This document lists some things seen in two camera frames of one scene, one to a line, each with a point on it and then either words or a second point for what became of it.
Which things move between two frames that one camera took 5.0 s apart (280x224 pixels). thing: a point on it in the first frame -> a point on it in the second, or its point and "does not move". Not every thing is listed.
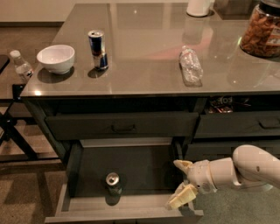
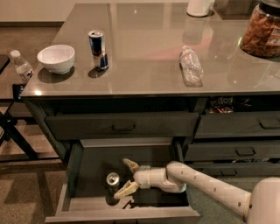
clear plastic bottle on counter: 191,67 does not move
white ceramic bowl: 58,59 does not move
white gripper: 202,174 -> 143,176
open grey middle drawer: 122,181 does not move
